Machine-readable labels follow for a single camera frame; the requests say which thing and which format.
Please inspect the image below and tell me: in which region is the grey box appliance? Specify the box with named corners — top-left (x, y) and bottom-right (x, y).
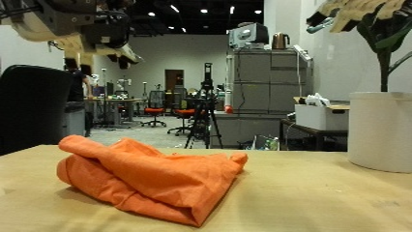
top-left (226, 21), bottom-right (270, 50)

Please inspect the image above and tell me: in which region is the orange cloth garment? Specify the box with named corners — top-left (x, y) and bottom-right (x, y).
top-left (56, 134), bottom-right (249, 228)

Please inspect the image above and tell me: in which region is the office chair with red seat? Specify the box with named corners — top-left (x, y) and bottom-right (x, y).
top-left (140, 90), bottom-right (168, 129)
top-left (166, 87), bottom-right (198, 137)

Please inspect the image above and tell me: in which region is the grey metal cabinet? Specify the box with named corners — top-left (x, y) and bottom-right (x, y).
top-left (225, 47), bottom-right (314, 115)

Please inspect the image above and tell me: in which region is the copper kettle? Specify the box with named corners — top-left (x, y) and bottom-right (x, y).
top-left (270, 31), bottom-right (292, 50)

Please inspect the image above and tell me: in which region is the black chair backrest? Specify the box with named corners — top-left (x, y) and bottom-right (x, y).
top-left (0, 64), bottom-right (74, 157)

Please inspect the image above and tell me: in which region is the white storage box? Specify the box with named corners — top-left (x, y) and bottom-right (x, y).
top-left (293, 103), bottom-right (350, 131)

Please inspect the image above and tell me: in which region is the wooden office desk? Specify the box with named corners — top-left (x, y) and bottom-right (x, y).
top-left (85, 97), bottom-right (146, 130)

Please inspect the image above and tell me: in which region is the person in black shirt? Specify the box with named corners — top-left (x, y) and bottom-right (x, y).
top-left (62, 66), bottom-right (96, 138)

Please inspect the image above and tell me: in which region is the white round plant pot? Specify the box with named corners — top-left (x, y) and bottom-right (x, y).
top-left (346, 91), bottom-right (412, 174)

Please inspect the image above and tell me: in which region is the grey waste bin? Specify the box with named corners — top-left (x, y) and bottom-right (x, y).
top-left (62, 101), bottom-right (88, 137)

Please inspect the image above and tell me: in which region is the white power strip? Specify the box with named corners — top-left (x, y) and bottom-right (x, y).
top-left (292, 43), bottom-right (314, 62)

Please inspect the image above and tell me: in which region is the green leafy plant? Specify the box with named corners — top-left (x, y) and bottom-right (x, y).
top-left (356, 13), bottom-right (412, 94)

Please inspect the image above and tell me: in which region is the black camera tripod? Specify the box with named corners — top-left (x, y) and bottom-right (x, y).
top-left (184, 62), bottom-right (224, 150)

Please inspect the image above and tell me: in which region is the dark side table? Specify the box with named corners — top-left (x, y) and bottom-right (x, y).
top-left (280, 118), bottom-right (350, 153)

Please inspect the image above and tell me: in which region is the brown door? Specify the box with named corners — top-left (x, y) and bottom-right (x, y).
top-left (164, 69), bottom-right (185, 95)

